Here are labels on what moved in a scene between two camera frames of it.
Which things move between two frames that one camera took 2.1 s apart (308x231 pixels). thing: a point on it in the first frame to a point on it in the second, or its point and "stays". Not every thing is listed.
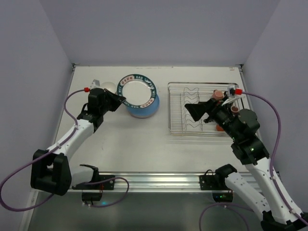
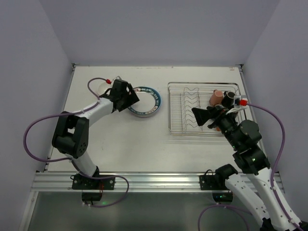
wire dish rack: x=180 y=121 stays
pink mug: x=217 y=95 stays
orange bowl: x=109 y=85 stays
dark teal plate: x=139 y=91 to x=157 y=104
